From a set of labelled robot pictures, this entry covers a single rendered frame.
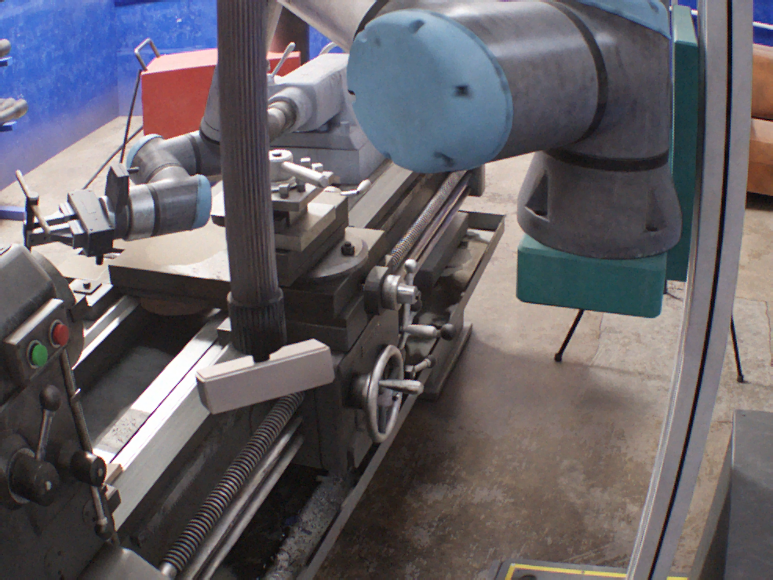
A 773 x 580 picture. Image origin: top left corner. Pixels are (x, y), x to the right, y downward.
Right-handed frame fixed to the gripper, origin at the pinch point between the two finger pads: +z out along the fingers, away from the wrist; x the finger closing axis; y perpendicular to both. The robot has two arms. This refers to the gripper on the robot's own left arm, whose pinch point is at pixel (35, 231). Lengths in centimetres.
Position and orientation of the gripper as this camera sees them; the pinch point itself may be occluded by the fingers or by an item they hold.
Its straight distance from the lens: 147.7
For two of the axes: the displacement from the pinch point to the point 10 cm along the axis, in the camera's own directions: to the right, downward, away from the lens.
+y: -2.5, 8.0, 5.4
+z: -7.8, 1.6, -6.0
